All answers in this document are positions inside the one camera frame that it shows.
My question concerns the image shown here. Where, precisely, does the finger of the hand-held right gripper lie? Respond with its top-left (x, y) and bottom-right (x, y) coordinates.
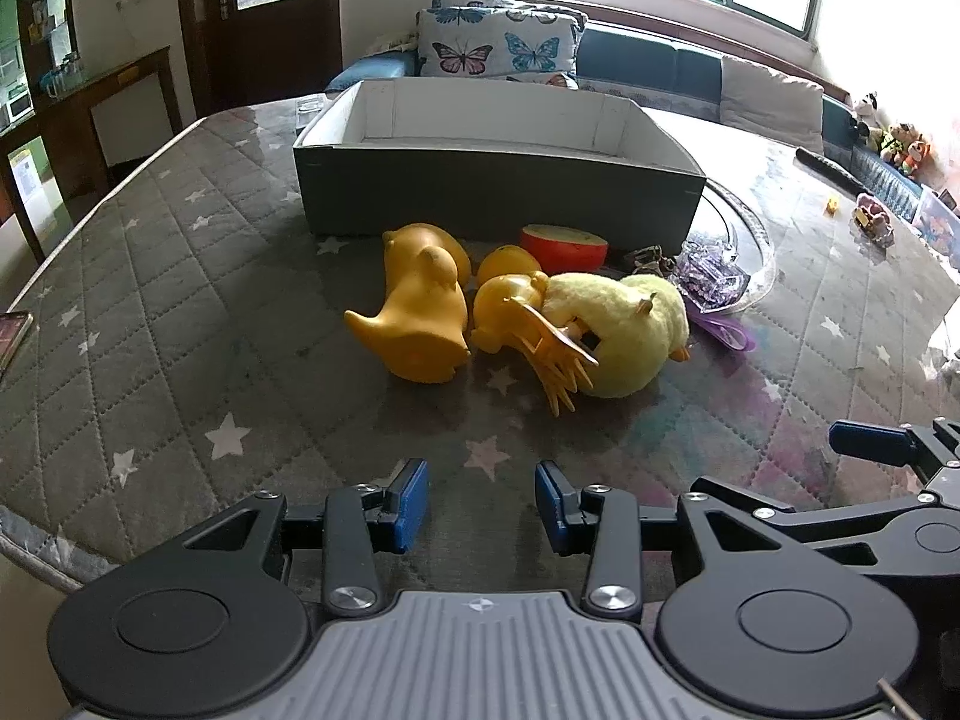
top-left (750, 493), bottom-right (960, 541)
top-left (829, 416), bottom-right (960, 496)

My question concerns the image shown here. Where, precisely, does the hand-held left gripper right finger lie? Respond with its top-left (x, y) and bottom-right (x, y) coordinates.
top-left (534, 460), bottom-right (790, 623)

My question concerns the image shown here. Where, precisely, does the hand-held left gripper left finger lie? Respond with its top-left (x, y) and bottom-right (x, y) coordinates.
top-left (180, 457), bottom-right (431, 620)

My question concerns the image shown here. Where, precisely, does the purple strap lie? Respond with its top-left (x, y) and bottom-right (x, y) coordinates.
top-left (686, 311), bottom-right (757, 352)

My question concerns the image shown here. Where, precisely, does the pale yellow plush chick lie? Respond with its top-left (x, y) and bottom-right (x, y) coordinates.
top-left (517, 272), bottom-right (691, 417)

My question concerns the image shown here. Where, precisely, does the yellow rubber duck with tail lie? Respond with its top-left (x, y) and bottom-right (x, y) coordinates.
top-left (343, 223), bottom-right (473, 383)

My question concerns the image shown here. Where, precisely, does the round yellow duck toy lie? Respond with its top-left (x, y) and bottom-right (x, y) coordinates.
top-left (469, 246), bottom-right (552, 355)

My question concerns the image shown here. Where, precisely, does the translucent purple hair clip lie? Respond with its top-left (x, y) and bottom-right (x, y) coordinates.
top-left (671, 235), bottom-right (751, 314)

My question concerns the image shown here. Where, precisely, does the dark keychain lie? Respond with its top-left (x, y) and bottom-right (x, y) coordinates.
top-left (621, 242), bottom-right (680, 276)

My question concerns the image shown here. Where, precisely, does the dark grey cardboard box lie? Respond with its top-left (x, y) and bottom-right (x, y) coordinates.
top-left (292, 79), bottom-right (707, 250)

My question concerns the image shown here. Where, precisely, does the small toy figure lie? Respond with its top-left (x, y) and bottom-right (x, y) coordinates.
top-left (855, 193), bottom-right (897, 248)

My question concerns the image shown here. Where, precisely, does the clear plastic storage tub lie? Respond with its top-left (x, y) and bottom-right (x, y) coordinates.
top-left (911, 187), bottom-right (960, 271)

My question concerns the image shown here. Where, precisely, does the black remote control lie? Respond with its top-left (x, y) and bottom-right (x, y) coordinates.
top-left (795, 148), bottom-right (875, 196)

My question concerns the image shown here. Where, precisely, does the stuffed toys group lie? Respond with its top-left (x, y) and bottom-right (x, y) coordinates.
top-left (879, 120), bottom-right (935, 177)

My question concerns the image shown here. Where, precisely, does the black and white plush toy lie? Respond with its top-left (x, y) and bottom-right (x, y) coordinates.
top-left (853, 90), bottom-right (884, 145)

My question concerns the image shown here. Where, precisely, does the beige cushion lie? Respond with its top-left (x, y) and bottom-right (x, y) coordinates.
top-left (720, 55), bottom-right (826, 155)

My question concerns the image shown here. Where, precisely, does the smartphone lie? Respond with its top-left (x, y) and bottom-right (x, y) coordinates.
top-left (0, 310), bottom-right (35, 380)

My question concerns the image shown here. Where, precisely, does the blue sofa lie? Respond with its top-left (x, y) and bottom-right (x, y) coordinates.
top-left (324, 19), bottom-right (960, 226)

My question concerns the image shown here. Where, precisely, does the large butterfly print pillow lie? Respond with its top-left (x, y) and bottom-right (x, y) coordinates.
top-left (415, 6), bottom-right (582, 83)

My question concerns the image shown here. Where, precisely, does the dark wooden door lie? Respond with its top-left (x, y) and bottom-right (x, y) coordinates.
top-left (176, 0), bottom-right (342, 117)

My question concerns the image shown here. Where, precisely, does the dark wooden cabinet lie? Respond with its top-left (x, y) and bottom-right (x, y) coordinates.
top-left (0, 0), bottom-right (185, 263)

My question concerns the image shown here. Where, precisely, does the row of glass cups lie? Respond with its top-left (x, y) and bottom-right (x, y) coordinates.
top-left (43, 54), bottom-right (85, 97)

